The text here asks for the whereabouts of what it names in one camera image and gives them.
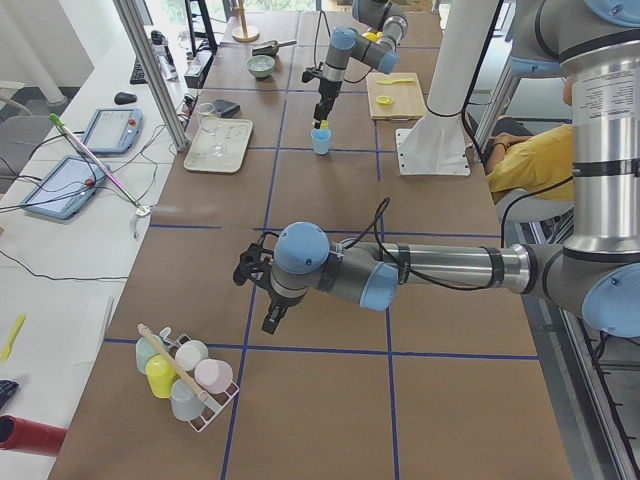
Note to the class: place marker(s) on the grey plastic cup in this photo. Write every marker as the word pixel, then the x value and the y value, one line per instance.
pixel 184 402

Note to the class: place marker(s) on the yellow plastic knife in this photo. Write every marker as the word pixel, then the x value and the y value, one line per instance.
pixel 394 81

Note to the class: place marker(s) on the yellow lemon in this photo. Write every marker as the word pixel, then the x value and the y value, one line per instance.
pixel 372 36

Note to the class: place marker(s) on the aluminium frame post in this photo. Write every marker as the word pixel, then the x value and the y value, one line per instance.
pixel 133 24

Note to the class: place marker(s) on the white plastic cup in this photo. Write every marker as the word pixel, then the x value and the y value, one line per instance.
pixel 190 354

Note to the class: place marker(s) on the far teach pendant tablet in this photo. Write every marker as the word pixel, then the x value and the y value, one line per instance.
pixel 113 131

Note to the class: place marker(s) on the wooden stick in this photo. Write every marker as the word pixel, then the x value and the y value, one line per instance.
pixel 149 336

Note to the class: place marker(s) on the wooden cup tree stand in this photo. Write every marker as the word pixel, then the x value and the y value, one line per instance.
pixel 244 33

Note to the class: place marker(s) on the white wire cup rack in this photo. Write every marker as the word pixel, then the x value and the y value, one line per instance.
pixel 215 402

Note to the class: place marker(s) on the clear wine glass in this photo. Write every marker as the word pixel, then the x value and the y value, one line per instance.
pixel 209 123

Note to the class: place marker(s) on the person in yellow shirt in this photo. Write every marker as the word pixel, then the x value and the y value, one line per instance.
pixel 541 163

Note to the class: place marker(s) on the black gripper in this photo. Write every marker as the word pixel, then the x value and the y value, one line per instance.
pixel 278 299
pixel 328 91

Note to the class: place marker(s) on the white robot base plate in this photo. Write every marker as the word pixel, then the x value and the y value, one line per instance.
pixel 432 155

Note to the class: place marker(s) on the blue plastic cup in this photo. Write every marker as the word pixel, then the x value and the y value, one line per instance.
pixel 321 140

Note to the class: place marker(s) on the green bowl of ice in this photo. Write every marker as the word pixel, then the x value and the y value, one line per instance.
pixel 260 66

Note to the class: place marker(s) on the yellow plastic cup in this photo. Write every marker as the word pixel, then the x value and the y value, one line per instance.
pixel 160 376

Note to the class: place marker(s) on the teach pendant tablet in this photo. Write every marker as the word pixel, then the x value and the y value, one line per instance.
pixel 65 189
pixel 113 131

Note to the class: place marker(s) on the red cylinder bottle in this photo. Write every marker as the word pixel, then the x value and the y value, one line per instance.
pixel 26 436

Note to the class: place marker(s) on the pink plastic cup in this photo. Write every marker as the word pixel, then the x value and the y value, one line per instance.
pixel 215 376

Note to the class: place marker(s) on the cream bear tray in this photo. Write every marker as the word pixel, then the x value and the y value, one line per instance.
pixel 234 134

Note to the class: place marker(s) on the near teach pendant tablet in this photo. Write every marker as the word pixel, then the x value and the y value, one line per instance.
pixel 65 189

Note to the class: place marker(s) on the wooden cutting board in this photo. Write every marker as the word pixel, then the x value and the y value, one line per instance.
pixel 408 98

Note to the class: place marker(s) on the black computer mouse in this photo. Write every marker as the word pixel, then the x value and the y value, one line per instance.
pixel 124 98

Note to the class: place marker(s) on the metal ice scoop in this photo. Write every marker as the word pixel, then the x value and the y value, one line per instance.
pixel 272 47

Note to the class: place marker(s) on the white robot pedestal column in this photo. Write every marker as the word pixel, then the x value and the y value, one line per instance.
pixel 469 27

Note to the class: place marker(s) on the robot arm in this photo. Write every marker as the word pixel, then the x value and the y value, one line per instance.
pixel 594 274
pixel 387 21

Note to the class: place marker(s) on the mint plastic cup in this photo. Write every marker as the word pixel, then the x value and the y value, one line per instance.
pixel 144 351

